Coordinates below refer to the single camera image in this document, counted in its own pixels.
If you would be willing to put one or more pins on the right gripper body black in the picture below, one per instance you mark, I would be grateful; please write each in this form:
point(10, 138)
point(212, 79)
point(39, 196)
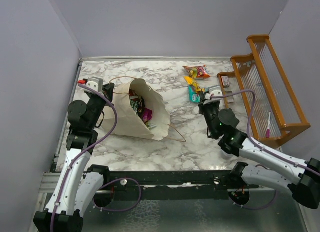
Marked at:
point(210, 110)

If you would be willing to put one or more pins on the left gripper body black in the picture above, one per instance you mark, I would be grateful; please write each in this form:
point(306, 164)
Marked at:
point(97, 105)

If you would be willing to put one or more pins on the teal snack packet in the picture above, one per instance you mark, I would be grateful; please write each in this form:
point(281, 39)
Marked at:
point(193, 97)

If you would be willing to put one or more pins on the yellow candy bag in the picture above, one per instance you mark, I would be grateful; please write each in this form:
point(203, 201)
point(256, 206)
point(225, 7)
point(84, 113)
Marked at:
point(194, 85)

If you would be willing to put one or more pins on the beige paper bag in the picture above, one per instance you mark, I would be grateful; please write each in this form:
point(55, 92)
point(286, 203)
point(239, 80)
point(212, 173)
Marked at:
point(130, 124)

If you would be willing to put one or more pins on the orange colourful candy bag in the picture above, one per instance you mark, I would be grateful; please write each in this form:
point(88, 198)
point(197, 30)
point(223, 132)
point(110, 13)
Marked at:
point(197, 72)

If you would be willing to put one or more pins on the green chips bag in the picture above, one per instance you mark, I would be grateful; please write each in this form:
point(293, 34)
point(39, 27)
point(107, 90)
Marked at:
point(137, 102)

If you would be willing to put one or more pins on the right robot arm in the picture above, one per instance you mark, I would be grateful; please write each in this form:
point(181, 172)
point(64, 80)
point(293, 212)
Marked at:
point(280, 171)

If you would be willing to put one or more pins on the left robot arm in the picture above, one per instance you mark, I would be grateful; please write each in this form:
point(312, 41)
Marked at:
point(74, 191)

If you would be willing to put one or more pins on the small grey card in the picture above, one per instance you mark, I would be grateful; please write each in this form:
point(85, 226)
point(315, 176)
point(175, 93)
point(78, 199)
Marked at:
point(230, 98)

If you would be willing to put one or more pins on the small red white box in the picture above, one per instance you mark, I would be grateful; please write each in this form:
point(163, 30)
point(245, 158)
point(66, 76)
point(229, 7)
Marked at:
point(225, 81)

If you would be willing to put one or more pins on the magenta snack packet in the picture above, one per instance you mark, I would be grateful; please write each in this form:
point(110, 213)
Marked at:
point(146, 115)

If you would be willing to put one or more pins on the wooden tiered rack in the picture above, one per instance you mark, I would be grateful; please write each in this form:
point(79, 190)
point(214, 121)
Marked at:
point(269, 89)

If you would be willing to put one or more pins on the pink white marker pen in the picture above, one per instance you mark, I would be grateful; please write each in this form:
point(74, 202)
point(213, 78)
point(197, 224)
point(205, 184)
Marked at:
point(268, 128)

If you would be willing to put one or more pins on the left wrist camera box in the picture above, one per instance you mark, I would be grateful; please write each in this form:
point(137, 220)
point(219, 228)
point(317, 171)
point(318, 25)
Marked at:
point(92, 84)

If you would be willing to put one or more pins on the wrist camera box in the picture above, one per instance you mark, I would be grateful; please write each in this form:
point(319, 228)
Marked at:
point(213, 91)
point(92, 84)

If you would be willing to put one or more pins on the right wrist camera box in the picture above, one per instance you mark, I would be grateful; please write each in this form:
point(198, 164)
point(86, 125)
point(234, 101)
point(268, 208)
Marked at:
point(213, 91)

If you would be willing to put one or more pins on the black front frame bar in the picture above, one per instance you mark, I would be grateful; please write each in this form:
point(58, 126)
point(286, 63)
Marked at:
point(166, 185)

